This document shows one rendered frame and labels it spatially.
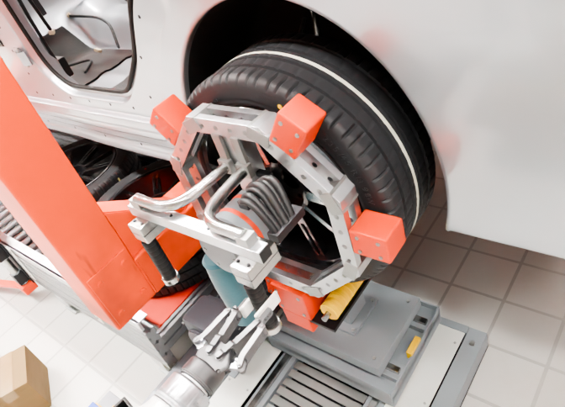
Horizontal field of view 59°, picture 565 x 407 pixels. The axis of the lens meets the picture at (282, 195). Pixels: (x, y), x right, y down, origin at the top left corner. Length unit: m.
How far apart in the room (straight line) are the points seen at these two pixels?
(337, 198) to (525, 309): 1.15
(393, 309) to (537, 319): 0.53
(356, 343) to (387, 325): 0.12
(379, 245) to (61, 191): 0.82
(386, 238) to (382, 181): 0.12
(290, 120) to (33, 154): 0.68
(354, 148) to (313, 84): 0.16
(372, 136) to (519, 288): 1.17
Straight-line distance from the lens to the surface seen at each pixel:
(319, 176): 1.00
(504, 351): 1.90
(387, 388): 1.67
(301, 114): 0.95
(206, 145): 1.35
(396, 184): 1.08
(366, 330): 1.70
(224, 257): 1.15
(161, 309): 1.99
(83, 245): 1.46
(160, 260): 1.26
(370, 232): 1.03
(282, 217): 0.96
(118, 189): 2.32
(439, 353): 1.80
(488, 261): 2.15
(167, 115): 1.25
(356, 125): 1.03
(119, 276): 1.55
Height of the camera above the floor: 1.59
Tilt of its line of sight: 36 degrees down
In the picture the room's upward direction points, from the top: 20 degrees counter-clockwise
